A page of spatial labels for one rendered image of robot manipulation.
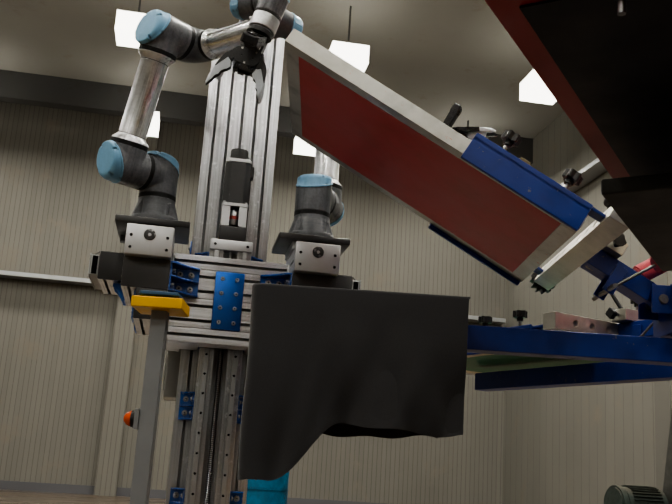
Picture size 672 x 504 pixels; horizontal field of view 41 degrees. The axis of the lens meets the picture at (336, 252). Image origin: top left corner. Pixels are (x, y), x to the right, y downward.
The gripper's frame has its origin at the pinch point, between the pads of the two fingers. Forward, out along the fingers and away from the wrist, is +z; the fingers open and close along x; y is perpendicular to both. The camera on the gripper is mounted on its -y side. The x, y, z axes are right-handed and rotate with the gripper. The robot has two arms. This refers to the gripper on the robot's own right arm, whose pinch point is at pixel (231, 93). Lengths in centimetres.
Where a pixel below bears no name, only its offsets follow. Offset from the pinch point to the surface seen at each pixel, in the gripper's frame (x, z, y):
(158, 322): -4, 61, 10
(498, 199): -73, 8, -17
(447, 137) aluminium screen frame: -56, 3, -29
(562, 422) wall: -337, -89, 985
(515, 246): -83, 11, 5
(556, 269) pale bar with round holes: -96, 10, 14
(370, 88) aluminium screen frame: -36.2, -1.7, -29.1
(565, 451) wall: -350, -53, 975
